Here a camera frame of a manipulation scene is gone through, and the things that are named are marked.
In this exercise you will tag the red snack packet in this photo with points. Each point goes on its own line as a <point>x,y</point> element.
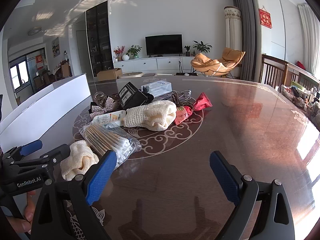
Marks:
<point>201,101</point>
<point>182,116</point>

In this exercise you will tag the dark glass display cabinet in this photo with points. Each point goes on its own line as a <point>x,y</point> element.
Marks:
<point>98,40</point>

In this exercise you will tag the red flower plant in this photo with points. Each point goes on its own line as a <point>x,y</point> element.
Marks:
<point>119,51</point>

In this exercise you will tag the person's left hand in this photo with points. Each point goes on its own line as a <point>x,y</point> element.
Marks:
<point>29,210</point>

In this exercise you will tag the green potted plant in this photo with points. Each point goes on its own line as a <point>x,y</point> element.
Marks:
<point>133,51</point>

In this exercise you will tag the large leafy plant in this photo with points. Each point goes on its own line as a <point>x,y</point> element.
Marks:
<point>201,46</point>

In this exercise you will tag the white round vase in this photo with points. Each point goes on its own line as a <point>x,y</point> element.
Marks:
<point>126,57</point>

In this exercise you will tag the black tripod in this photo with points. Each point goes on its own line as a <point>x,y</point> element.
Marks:
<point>180,67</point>

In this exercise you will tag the red cushion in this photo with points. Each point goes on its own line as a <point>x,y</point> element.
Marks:
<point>301,65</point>

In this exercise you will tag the white television cabinet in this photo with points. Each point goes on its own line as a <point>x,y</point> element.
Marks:
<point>155,63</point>

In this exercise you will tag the covered standing air conditioner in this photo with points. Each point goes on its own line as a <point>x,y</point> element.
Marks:
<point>233,30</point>

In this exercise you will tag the grey curtain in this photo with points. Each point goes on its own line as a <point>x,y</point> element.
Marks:
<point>246,30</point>

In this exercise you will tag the white curtain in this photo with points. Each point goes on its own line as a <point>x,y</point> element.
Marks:
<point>308,37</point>

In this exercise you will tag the clear plastic box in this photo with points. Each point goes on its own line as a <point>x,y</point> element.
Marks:
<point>160,88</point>

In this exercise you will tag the wall painting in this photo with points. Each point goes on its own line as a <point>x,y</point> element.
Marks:
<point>55,46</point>

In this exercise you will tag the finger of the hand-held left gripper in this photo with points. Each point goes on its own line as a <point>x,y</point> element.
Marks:
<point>31,147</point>
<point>60,152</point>

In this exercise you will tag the clear hair claw clip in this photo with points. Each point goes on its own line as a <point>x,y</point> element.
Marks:
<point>99,97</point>

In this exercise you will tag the white container box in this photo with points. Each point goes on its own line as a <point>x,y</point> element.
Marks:
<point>50,110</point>

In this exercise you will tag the black hair claw clip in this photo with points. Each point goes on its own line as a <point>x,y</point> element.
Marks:
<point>150,97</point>

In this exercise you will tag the red door poster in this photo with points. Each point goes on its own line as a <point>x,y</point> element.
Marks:
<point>40,62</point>

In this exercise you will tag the dark framed window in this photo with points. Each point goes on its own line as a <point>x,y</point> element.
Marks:
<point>18,75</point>

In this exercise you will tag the cream ribbed knitted piece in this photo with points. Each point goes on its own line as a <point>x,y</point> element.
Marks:
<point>75,160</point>

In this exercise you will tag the small potted plant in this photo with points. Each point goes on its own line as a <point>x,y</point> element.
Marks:
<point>187,48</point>

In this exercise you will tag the clear frame glasses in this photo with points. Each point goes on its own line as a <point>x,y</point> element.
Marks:
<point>186,91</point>

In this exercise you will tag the rhinestone bow hair clip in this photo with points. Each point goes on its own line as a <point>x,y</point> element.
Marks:
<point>107,107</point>

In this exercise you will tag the white sunscreen bottle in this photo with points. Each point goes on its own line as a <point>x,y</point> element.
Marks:
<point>112,118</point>

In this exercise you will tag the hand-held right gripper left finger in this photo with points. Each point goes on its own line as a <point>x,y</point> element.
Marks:
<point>101,177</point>

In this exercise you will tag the black television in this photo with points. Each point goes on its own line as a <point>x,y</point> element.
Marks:
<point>163,44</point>

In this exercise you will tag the orange lounge chair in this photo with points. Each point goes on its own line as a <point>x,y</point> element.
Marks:
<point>212,63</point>

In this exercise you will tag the bag of cotton swabs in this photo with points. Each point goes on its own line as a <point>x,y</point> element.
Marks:
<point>107,137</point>

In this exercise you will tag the brown dining chair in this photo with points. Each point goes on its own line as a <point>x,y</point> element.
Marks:
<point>66,70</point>

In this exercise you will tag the wooden chair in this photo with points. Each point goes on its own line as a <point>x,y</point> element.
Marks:
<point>273,72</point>

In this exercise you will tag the black box with white pictograms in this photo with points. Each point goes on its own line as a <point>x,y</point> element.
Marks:
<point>132,95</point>

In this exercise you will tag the red wall hanging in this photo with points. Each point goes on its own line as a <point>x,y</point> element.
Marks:
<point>265,18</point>

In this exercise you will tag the cardboard box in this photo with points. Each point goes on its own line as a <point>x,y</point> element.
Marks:
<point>108,74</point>

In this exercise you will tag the cream waffle knitted piece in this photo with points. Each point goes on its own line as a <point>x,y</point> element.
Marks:
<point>150,116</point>

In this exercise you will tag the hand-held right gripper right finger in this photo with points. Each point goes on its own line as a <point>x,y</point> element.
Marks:
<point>223,177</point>

